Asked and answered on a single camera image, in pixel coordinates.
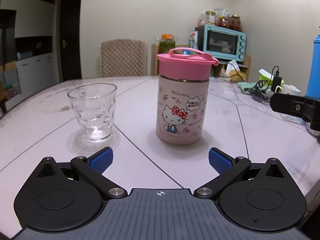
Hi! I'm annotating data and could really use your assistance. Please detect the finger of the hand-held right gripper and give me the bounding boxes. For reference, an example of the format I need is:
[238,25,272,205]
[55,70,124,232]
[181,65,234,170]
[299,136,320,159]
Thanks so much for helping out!
[270,93,320,123]

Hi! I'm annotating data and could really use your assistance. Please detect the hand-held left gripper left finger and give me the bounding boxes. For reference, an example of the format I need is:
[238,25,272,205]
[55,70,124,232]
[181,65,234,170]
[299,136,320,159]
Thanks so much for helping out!
[37,147,128,200]

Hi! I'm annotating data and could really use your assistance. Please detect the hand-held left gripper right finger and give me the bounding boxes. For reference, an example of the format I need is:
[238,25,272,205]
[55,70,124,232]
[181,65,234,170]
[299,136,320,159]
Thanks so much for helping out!
[194,147,287,200]

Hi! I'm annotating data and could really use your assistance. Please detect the beige cartoon print bottle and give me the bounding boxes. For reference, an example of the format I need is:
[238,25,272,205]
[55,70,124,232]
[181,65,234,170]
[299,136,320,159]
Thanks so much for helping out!
[155,74,210,145]

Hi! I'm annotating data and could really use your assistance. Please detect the pink bottle cap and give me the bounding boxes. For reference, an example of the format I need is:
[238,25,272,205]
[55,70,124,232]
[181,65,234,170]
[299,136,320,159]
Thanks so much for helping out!
[157,47,219,82]

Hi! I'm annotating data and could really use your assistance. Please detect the white mug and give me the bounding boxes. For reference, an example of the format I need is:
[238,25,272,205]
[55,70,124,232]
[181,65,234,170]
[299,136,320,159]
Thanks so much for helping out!
[275,84,302,97]

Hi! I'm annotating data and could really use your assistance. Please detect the black charger plug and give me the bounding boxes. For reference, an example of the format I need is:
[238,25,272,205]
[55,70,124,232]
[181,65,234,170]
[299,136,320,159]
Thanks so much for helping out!
[272,76,283,91]

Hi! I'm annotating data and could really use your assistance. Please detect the lime green bowl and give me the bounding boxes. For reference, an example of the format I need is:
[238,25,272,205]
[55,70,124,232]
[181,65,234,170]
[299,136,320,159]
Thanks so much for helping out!
[259,69,285,86]

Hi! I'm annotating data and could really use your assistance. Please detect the blue thermos flask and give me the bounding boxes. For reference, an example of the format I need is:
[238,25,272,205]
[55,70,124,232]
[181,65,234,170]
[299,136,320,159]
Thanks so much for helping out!
[305,26,320,99]

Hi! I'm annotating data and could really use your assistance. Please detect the green cloth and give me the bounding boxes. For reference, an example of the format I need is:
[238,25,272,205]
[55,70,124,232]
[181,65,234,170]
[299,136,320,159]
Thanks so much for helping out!
[237,81,258,94]

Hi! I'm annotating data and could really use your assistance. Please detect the clear dimpled glass cup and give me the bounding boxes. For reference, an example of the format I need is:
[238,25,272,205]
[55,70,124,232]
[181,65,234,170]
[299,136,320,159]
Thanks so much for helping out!
[67,82,117,143]

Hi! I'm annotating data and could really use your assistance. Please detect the wooden shelf unit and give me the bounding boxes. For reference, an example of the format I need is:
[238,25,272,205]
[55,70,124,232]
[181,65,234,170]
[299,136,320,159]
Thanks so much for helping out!
[151,44,252,82]

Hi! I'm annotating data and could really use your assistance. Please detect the teal toaster oven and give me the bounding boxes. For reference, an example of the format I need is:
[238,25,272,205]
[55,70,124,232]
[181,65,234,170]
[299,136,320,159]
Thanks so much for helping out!
[195,24,247,62]

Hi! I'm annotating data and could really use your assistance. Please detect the tall jar of red preserve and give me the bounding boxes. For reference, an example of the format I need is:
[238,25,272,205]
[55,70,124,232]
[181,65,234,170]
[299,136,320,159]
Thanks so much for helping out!
[229,14,242,32]

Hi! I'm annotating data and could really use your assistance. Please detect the chair with quilted beige cover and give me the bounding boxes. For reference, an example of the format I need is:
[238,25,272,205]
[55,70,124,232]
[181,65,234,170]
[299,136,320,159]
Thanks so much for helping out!
[99,39,147,77]

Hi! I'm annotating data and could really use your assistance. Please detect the small jar of red preserve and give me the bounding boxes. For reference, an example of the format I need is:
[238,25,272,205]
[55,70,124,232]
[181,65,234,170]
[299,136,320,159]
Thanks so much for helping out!
[217,16,230,28]

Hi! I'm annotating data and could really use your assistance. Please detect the white and red snack packet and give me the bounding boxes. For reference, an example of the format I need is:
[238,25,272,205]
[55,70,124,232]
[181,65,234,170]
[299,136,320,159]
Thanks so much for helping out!
[188,31,199,49]

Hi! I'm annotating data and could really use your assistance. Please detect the glass jar with yellow lid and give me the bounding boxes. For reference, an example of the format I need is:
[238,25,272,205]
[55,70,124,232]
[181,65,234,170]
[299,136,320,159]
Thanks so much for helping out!
[205,11,217,26]

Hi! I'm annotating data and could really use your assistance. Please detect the white cabinet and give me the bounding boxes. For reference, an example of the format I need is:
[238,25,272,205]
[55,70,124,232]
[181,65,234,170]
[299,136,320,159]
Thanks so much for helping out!
[0,0,56,102]

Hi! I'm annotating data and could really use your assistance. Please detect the dark wooden door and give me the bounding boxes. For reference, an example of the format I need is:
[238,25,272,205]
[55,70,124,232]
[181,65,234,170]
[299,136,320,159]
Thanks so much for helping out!
[59,0,82,82]

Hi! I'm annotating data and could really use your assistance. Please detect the green jar with orange lid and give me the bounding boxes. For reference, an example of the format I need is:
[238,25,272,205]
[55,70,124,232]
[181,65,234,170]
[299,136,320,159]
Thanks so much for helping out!
[160,34,175,49]

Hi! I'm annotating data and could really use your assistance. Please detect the black perforated bracket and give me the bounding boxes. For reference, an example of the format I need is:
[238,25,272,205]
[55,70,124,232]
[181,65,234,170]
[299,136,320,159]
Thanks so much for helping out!
[251,79,267,96]

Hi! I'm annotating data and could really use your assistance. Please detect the black cable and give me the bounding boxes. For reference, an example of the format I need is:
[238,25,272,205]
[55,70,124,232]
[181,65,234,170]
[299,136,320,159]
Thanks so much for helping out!
[215,62,242,78]

